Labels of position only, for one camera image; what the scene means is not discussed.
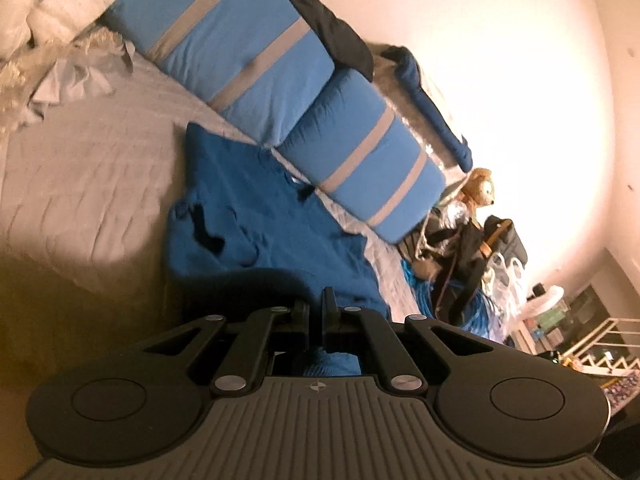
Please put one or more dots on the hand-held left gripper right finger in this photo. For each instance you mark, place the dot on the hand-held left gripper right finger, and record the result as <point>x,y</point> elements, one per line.
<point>330,312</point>

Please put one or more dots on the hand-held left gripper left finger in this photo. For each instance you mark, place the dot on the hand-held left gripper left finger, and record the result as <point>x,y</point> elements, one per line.
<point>300,317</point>

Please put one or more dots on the blue sweatshirt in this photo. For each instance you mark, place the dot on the blue sweatshirt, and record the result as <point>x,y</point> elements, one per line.
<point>260,210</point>

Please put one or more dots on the tan plush toy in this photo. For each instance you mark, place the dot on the tan plush toy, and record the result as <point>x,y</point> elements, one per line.
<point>426,267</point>

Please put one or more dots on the striped woven bag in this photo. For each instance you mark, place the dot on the striped woven bag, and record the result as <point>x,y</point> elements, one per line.
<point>424,240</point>

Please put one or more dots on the black garment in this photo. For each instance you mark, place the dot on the black garment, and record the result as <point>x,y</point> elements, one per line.
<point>467,245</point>

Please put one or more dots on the clear crinkled plastic bag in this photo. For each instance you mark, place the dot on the clear crinkled plastic bag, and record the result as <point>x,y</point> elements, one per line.
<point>455,212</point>

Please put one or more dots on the blue pillow with grey stripes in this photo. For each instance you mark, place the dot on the blue pillow with grey stripes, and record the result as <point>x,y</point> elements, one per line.
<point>215,40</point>
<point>360,150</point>

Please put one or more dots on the white plastic bag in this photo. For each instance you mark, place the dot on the white plastic bag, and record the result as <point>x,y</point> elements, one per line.
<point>510,285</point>

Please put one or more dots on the brown teddy bear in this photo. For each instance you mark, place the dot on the brown teddy bear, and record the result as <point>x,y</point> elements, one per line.
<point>477,192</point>

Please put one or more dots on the black bag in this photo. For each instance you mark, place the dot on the black bag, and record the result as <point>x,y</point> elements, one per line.
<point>515,247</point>

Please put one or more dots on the white round container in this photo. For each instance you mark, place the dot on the white round container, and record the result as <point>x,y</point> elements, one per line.
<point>542,302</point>

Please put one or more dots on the dark blue blanket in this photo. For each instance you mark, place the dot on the dark blue blanket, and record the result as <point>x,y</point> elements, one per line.
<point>430,105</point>

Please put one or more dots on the dark shelf unit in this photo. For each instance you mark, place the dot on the dark shelf unit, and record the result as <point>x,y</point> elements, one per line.
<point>592,302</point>

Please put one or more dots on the white metal rack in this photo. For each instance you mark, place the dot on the white metal rack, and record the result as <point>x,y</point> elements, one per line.
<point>600,332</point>

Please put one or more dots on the black cloth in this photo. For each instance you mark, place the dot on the black cloth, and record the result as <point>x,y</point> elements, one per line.
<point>340,35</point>

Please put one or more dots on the patterned rug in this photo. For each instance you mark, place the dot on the patterned rug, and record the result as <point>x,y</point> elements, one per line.
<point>622,390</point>

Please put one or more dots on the light grey cloth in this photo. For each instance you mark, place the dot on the light grey cloth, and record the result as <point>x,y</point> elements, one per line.
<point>65,80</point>

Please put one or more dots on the beige lace cloth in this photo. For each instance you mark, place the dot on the beige lace cloth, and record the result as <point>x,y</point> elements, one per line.
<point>102,42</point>

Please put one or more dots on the white duvet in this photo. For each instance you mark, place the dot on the white duvet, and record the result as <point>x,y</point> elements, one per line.
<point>55,15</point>

